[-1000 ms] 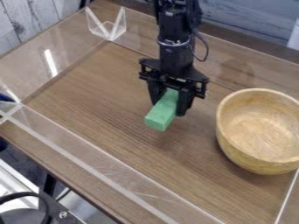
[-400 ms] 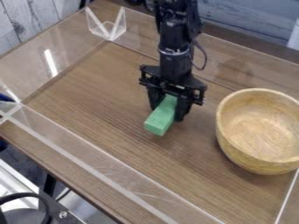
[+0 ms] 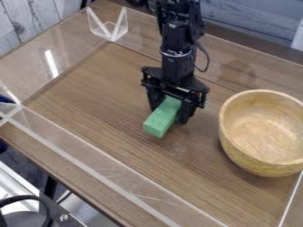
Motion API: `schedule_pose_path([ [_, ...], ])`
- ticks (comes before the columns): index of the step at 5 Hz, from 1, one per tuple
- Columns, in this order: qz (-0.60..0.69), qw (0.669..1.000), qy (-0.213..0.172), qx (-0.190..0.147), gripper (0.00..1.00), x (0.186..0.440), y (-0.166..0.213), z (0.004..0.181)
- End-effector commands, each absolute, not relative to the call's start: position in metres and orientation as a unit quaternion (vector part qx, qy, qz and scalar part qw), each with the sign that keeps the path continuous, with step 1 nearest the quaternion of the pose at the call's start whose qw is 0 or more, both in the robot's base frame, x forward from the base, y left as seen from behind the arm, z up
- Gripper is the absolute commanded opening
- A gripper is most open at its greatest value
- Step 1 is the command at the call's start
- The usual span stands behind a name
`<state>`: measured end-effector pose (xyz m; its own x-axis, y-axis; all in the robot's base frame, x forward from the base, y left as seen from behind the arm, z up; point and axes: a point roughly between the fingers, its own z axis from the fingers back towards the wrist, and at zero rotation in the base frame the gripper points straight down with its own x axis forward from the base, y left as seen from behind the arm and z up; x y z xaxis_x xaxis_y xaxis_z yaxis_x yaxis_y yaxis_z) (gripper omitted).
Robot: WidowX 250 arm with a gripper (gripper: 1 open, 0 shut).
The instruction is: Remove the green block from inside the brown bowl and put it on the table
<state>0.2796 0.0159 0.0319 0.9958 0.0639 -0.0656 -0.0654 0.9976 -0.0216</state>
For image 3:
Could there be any clear acrylic corner bracket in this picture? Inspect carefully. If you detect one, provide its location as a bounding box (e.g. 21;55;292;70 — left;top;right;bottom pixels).
87;7;129;42

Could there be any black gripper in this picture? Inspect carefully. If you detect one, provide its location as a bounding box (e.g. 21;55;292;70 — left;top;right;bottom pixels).
142;48;210;124

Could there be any black cable bottom left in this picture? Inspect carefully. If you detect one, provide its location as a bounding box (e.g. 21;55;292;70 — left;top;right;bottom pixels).
0;193;55;227

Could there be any clear acrylic tray wall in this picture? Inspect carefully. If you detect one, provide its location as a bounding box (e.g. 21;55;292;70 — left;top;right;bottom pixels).
0;0;303;227

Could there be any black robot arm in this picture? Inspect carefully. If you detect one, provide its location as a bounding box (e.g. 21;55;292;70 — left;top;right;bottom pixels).
142;0;211;124

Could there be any brown wooden bowl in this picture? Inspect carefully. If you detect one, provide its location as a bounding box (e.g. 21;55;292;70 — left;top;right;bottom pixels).
218;90;303;177

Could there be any black table leg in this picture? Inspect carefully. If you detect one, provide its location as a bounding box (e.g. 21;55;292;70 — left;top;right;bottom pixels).
45;176;58;199

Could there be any green rectangular block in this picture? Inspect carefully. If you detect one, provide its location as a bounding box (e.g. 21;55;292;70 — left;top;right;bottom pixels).
143;96;182;138

